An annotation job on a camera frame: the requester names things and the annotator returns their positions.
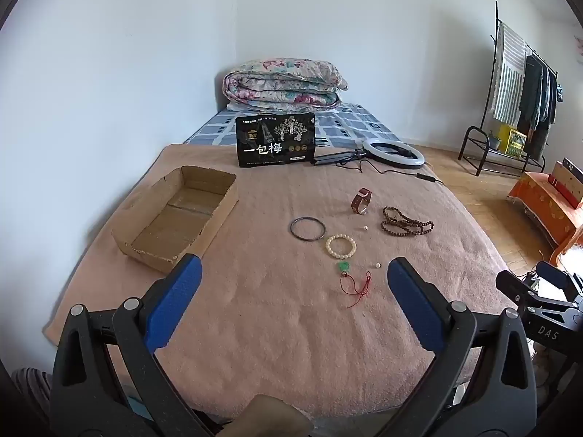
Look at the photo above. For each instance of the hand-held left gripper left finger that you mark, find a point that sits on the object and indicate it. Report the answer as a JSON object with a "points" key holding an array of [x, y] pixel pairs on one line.
{"points": [[175, 300]]}

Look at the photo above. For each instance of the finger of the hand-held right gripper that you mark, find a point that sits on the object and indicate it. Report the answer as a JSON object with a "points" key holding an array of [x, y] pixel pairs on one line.
{"points": [[553, 275], [517, 289]]}

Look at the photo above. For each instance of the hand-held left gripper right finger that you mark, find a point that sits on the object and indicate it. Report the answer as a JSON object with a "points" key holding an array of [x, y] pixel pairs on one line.
{"points": [[412, 302]]}

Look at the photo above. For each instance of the cardboard box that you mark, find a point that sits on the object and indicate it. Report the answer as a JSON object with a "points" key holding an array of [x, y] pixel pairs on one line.
{"points": [[182, 218]]}

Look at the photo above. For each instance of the dark metal bangle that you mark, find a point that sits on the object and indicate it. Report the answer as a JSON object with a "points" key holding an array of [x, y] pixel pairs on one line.
{"points": [[291, 230]]}

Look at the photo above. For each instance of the orange cloth covered table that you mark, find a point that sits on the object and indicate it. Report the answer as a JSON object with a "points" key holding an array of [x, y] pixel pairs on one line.
{"points": [[542, 205]]}

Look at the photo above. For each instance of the red flat box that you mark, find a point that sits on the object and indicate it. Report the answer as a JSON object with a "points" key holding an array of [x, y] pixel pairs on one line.
{"points": [[564, 191]]}

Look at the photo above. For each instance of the pink blanket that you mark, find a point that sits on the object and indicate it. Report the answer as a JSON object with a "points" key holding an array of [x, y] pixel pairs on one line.
{"points": [[273, 327]]}

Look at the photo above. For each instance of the dark flat box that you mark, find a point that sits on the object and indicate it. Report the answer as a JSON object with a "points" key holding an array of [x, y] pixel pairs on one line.
{"points": [[573, 170]]}

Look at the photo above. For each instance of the yellow box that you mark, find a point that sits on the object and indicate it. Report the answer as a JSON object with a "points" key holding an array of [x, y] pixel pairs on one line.
{"points": [[512, 141]]}

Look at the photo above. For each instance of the black clothes rack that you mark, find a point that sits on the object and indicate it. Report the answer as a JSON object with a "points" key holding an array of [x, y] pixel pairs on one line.
{"points": [[469, 145]]}

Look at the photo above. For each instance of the tan cloth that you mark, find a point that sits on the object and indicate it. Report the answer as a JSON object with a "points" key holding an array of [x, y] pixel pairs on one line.
{"points": [[273, 419]]}

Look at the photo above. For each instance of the folded black tripod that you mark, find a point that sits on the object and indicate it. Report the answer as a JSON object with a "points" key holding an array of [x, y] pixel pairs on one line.
{"points": [[335, 158]]}

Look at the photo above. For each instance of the person's striped pants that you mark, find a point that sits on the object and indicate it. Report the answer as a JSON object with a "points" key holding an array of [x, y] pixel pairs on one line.
{"points": [[29, 387]]}

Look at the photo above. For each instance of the dark hanging clothes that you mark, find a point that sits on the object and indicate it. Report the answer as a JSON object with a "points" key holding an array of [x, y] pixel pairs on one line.
{"points": [[537, 95]]}

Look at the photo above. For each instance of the black printed snack bag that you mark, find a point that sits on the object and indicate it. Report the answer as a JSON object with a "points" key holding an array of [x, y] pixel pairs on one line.
{"points": [[273, 139]]}

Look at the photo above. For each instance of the blue checked bed sheet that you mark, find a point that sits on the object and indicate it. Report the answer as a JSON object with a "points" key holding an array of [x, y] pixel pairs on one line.
{"points": [[350, 120]]}

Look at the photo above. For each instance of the striped hanging cloth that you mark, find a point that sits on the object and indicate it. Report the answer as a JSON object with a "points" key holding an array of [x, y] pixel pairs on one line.
{"points": [[505, 77]]}

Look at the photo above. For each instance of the folded floral quilt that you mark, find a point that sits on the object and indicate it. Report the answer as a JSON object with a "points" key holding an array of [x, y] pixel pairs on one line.
{"points": [[282, 84]]}

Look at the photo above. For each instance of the wall picture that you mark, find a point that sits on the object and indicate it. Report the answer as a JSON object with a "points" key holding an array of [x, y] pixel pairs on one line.
{"points": [[578, 48]]}

